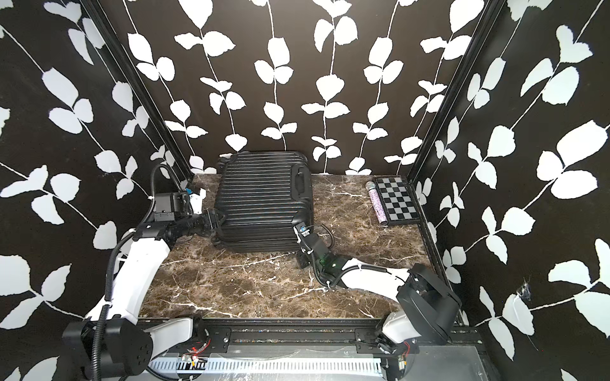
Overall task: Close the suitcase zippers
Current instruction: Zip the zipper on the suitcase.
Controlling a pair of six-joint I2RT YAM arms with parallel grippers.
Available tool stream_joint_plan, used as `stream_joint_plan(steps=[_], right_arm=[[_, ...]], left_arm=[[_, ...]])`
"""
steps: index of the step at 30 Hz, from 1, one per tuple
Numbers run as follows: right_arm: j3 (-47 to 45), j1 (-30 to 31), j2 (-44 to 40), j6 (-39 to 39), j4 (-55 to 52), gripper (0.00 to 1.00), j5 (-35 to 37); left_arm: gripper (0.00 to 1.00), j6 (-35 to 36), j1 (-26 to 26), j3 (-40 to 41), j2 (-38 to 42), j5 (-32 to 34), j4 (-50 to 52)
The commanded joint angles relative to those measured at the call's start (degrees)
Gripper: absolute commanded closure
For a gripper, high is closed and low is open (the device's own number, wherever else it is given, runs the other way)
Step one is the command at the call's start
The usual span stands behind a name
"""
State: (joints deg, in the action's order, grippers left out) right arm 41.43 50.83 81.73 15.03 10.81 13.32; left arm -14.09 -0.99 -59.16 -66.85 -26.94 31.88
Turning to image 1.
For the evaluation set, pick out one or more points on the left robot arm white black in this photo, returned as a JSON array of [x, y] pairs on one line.
[[109, 342]]

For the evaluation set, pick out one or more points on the purple glitter tube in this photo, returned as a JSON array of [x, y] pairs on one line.
[[376, 202]]

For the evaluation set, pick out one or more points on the black white checkered board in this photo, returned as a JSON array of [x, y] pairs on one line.
[[396, 200]]

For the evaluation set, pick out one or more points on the white slotted cable duct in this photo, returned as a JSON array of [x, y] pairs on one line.
[[175, 367]]

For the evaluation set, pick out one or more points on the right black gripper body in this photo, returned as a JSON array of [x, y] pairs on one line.
[[303, 261]]

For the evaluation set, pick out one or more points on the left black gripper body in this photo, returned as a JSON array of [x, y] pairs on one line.
[[195, 223]]

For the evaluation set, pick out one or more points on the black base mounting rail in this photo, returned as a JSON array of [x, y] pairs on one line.
[[223, 334]]

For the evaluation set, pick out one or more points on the black ribbed hard-shell suitcase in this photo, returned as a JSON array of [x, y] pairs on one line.
[[263, 196]]

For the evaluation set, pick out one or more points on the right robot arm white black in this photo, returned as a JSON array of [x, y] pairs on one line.
[[428, 307]]

